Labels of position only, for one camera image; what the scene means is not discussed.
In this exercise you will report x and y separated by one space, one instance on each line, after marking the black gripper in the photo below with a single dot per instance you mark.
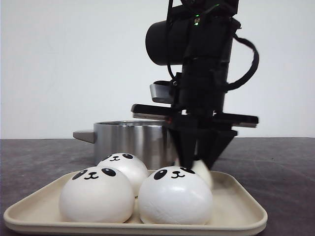
182 129

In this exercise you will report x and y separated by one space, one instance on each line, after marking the white bun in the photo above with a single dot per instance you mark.
202 170

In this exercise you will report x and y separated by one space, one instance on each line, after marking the panda bun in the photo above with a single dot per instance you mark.
131 166
97 194
175 195

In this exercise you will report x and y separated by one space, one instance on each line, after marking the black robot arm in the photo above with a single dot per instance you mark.
197 35

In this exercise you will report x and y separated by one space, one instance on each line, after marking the stainless steel pot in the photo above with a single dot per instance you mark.
146 139

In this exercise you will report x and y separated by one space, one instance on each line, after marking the beige plastic tray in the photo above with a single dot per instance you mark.
235 213

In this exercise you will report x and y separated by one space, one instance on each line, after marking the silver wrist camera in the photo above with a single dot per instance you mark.
163 91

